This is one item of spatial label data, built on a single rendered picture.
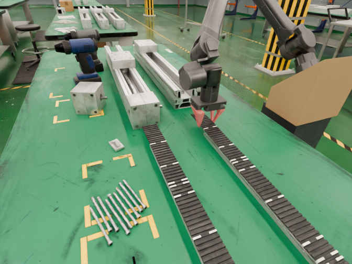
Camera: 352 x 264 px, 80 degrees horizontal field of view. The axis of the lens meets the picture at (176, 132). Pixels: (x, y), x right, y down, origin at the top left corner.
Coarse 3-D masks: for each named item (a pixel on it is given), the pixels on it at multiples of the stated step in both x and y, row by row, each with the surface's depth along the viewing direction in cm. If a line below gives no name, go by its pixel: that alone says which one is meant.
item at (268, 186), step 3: (264, 183) 51; (267, 183) 50; (270, 183) 50; (255, 186) 50; (258, 186) 49; (261, 186) 49; (264, 186) 50; (267, 186) 50; (270, 186) 50; (273, 186) 50; (255, 189) 49; (258, 189) 49; (261, 189) 49; (264, 189) 49; (267, 189) 49; (270, 189) 49; (258, 192) 48; (261, 192) 48
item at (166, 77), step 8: (136, 56) 138; (144, 56) 119; (152, 56) 128; (160, 56) 120; (144, 64) 123; (152, 64) 107; (160, 64) 116; (168, 64) 107; (152, 72) 107; (160, 72) 97; (168, 72) 106; (176, 72) 98; (152, 80) 110; (160, 80) 97; (168, 80) 90; (176, 80) 98; (160, 88) 99; (168, 88) 89; (176, 88) 83; (168, 96) 90; (176, 96) 83; (184, 96) 86; (176, 104) 85; (184, 104) 89
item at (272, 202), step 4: (276, 196) 48; (280, 196) 47; (268, 200) 46; (272, 200) 46; (276, 200) 47; (280, 200) 46; (284, 200) 46; (268, 204) 46; (272, 204) 46; (276, 204) 46
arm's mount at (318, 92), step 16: (320, 64) 65; (336, 64) 67; (288, 80) 77; (304, 80) 71; (320, 80) 68; (336, 80) 72; (272, 96) 85; (288, 96) 78; (304, 96) 72; (320, 96) 73; (336, 96) 77; (288, 112) 80; (304, 112) 75; (320, 112) 79; (336, 112) 84
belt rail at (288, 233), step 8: (208, 136) 68; (224, 160) 61; (232, 168) 58; (240, 176) 55; (248, 184) 53; (256, 192) 50; (264, 208) 48; (272, 216) 46; (280, 224) 44; (288, 232) 43; (296, 240) 42; (304, 256) 40
